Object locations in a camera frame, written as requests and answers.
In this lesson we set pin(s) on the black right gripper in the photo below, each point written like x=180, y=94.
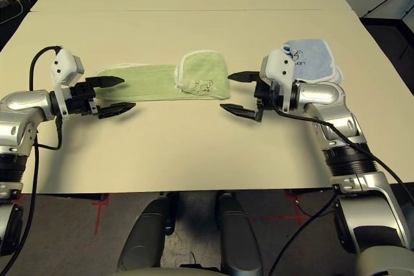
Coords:
x=266, y=95

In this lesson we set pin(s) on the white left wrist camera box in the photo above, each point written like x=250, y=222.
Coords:
x=63, y=62

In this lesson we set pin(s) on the black side table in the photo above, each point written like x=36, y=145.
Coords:
x=388, y=22

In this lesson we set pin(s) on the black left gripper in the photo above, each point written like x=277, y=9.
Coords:
x=81, y=99

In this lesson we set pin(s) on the folded blue towel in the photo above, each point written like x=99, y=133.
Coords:
x=313, y=59

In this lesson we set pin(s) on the grey left robot leg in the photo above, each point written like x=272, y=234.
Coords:
x=145, y=237

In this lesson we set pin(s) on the green towel white trim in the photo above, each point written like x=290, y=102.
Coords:
x=145, y=79

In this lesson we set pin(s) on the grey robot leg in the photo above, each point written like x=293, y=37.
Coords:
x=145, y=237
x=239, y=237

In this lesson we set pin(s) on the black table foot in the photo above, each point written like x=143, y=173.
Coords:
x=307, y=192
x=74, y=197

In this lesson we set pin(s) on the grey right robot leg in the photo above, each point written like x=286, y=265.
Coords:
x=239, y=237

